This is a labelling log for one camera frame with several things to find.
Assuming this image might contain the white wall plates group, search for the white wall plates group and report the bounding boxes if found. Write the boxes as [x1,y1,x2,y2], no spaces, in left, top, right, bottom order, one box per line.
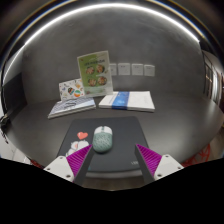
[109,62,156,78]

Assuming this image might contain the black mouse pad with heart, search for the black mouse pad with heart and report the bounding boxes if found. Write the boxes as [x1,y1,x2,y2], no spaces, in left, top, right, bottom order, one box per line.
[56,115,150,173]

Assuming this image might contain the green and white computer mouse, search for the green and white computer mouse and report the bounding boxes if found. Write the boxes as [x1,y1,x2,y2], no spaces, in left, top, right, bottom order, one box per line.
[91,125,114,154]

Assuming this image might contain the white book with blue stripe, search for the white book with blue stripe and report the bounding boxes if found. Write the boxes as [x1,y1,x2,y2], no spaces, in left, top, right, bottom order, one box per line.
[98,90,156,113]

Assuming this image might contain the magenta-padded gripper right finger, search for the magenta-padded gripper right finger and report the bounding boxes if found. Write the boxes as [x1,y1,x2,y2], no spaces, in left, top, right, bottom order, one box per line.
[134,143,185,185]

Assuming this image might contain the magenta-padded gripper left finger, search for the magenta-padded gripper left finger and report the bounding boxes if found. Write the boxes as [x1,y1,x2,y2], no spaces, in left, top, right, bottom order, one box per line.
[43,143,94,186]

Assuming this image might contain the white sticker sheet card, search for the white sticker sheet card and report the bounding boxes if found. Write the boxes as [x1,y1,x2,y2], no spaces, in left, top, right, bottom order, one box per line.
[58,78,86,102]

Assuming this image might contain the black flat panel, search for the black flat panel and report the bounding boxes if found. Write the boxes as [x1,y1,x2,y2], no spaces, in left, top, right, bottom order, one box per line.
[1,71,28,118]

